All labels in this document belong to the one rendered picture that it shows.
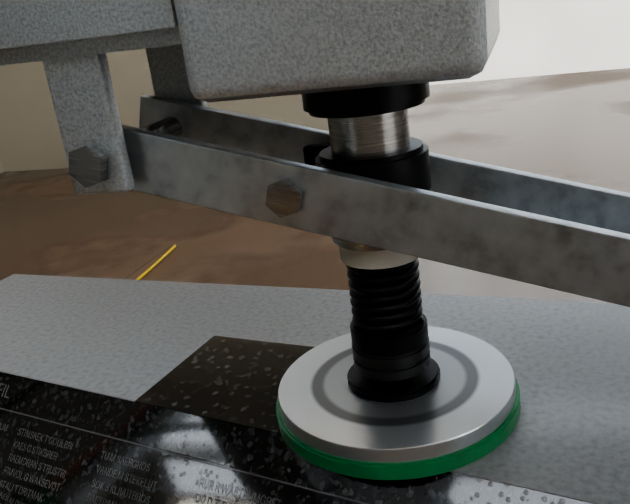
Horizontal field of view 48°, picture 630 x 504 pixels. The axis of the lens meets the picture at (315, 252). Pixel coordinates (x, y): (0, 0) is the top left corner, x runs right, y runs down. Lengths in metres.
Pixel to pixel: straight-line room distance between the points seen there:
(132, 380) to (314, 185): 0.35
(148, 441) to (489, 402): 0.33
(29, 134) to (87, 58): 6.73
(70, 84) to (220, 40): 0.14
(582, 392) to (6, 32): 0.55
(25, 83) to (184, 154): 6.63
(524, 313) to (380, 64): 0.44
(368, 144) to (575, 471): 0.29
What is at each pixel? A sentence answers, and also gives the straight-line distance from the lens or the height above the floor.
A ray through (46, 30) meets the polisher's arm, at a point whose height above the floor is 1.22.
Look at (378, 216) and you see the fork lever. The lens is 0.53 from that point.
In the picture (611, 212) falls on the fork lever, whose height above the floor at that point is 1.02.
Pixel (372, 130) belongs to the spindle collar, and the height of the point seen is 1.12.
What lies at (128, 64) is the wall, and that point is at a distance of 6.51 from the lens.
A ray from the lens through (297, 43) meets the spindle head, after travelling 0.46.
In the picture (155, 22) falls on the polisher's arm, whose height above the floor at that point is 1.22.
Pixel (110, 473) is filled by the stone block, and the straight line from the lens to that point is 0.75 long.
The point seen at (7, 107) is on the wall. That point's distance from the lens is 7.37.
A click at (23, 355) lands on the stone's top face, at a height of 0.86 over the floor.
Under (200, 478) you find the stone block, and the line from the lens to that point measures 0.69.
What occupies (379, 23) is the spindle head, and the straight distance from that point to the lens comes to 0.45.
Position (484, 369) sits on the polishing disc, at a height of 0.89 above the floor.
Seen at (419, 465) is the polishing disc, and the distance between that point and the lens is 0.57.
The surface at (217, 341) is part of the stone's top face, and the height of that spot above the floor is 0.86.
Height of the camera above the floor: 1.22
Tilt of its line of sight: 20 degrees down
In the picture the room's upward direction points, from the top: 8 degrees counter-clockwise
